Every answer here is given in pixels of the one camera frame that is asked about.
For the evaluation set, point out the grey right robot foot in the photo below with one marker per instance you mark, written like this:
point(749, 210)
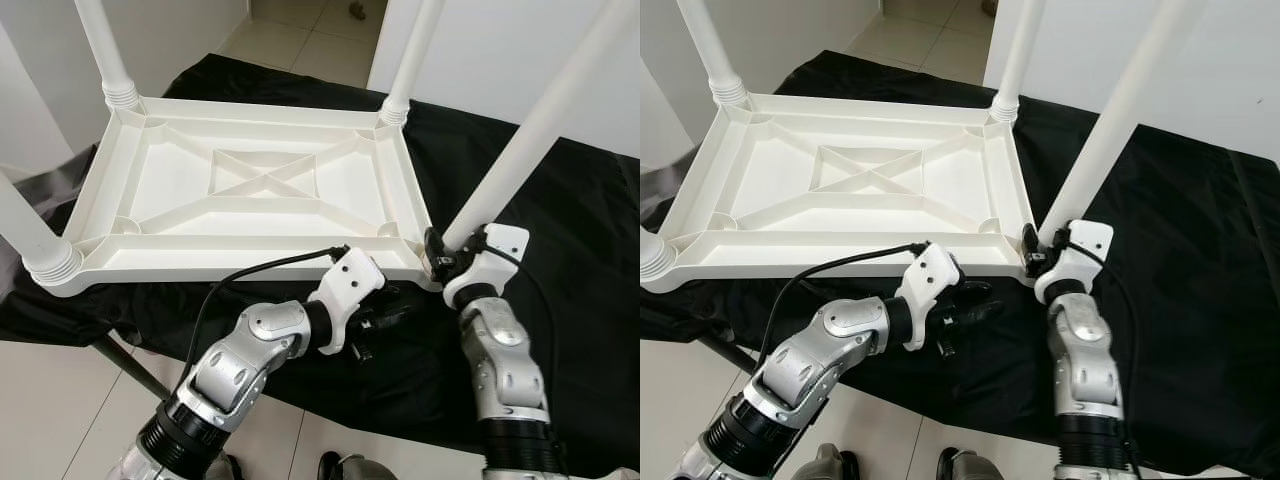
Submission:
point(975, 467)
point(360, 468)

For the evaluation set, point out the grey robot foot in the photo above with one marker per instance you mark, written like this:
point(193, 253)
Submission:
point(975, 467)
point(830, 465)
point(228, 468)
point(360, 468)

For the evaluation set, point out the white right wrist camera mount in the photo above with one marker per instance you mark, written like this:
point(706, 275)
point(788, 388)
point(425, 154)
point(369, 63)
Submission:
point(505, 245)
point(1090, 240)

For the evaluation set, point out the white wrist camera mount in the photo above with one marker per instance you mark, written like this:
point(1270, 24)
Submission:
point(930, 275)
point(350, 280)
point(505, 245)
point(1090, 240)

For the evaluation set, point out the grey left robot foot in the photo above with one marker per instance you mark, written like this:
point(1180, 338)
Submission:
point(830, 465)
point(228, 468)

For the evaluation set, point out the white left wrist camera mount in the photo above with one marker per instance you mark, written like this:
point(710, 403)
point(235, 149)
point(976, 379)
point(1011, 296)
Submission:
point(350, 280)
point(930, 275)

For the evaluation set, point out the white tapered plastic table leg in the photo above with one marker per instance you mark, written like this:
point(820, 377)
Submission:
point(1018, 50)
point(30, 235)
point(712, 45)
point(540, 120)
point(1120, 120)
point(105, 45)
point(655, 255)
point(410, 50)

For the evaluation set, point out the black metal table leg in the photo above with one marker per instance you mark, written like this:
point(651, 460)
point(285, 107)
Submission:
point(135, 370)
point(730, 355)

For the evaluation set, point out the black table cloth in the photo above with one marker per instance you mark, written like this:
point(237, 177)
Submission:
point(580, 300)
point(1200, 300)

